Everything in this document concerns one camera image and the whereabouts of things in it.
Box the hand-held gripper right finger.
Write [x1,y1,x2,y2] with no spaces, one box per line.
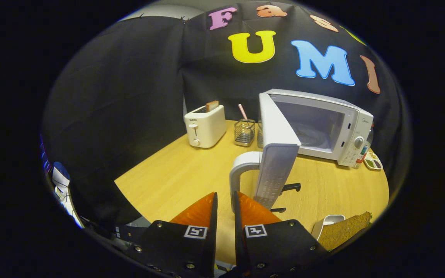
[233,191,329,278]

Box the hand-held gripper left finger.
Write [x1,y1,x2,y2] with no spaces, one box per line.
[116,192,218,278]

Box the white microwave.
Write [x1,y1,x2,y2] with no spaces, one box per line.
[229,89,374,213]

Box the brown bread lettuce sandwich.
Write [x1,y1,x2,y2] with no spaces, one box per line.
[318,212,373,251]

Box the white toaster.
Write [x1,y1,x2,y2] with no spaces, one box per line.
[184,104,227,149]

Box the small white plate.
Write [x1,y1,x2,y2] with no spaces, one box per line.
[311,215,346,241]

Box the clear water bottle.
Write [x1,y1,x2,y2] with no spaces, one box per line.
[356,125,374,164]

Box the black backdrop cloth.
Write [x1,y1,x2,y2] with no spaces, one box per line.
[41,2,408,232]

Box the white divided bean dish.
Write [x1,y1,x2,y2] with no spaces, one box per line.
[363,151,383,171]

